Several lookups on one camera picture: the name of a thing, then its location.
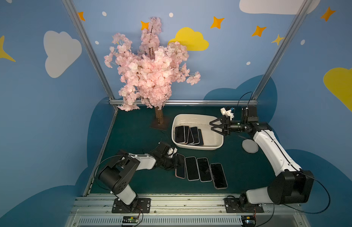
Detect white plastic storage box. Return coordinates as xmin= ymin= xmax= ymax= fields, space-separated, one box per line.
xmin=171 ymin=114 xmax=224 ymax=150

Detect phone white case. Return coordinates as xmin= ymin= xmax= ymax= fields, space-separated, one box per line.
xmin=185 ymin=157 xmax=200 ymax=181

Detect phone light pink case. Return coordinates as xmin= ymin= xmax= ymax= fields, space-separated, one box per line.
xmin=197 ymin=158 xmax=212 ymax=182

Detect phone beige case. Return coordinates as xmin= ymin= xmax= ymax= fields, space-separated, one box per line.
xmin=210 ymin=163 xmax=228 ymax=190

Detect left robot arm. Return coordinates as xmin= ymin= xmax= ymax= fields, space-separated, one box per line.
xmin=94 ymin=142 xmax=180 ymax=205

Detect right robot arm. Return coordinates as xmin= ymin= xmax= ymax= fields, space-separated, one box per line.
xmin=210 ymin=107 xmax=314 ymax=205

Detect phone blue case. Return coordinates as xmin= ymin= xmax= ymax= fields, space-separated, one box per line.
xmin=198 ymin=129 xmax=204 ymax=146

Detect phone coral case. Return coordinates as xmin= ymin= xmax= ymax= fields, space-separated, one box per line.
xmin=188 ymin=127 xmax=200 ymax=145

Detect phone salmon case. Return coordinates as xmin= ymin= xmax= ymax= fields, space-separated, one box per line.
xmin=184 ymin=126 xmax=190 ymax=144

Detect phone cream case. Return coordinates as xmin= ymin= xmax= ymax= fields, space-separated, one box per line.
xmin=175 ymin=125 xmax=186 ymax=144

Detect white round lid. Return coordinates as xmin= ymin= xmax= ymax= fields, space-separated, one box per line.
xmin=242 ymin=139 xmax=259 ymax=154

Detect left circuit board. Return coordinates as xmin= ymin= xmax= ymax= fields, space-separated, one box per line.
xmin=122 ymin=216 xmax=139 ymax=225

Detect circuit board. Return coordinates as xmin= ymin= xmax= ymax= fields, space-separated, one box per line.
xmin=122 ymin=216 xmax=139 ymax=225
xmin=241 ymin=216 xmax=256 ymax=227

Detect pink cherry blossom tree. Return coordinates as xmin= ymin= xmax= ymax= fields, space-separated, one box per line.
xmin=104 ymin=17 xmax=201 ymax=124

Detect right circuit board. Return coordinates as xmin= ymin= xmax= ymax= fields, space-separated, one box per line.
xmin=241 ymin=216 xmax=256 ymax=227

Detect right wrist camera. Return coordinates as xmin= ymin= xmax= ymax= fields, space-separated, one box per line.
xmin=220 ymin=107 xmax=235 ymax=120

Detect brown tree base plate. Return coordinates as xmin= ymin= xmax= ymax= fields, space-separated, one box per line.
xmin=150 ymin=116 xmax=171 ymax=131

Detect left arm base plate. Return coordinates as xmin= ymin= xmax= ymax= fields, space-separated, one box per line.
xmin=112 ymin=198 xmax=151 ymax=214

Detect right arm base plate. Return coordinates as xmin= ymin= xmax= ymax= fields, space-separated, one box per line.
xmin=224 ymin=196 xmax=264 ymax=214

